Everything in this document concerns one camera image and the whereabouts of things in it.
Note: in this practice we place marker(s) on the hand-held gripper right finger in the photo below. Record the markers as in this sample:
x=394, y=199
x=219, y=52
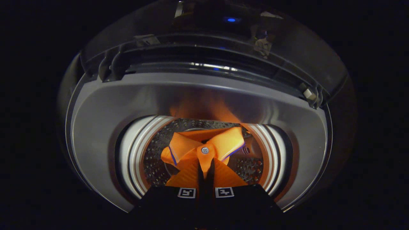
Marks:
x=211, y=195

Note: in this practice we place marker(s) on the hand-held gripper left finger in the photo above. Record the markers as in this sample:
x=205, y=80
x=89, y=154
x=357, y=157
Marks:
x=200, y=195

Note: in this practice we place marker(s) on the yellow polo shirt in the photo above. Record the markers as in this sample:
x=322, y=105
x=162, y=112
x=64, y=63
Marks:
x=223, y=140

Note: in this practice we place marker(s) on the grey washing machine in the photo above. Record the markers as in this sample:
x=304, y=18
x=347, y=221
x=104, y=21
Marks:
x=111, y=111

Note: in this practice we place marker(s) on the dark glass washing machine lid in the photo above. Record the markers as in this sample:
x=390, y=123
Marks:
x=207, y=38

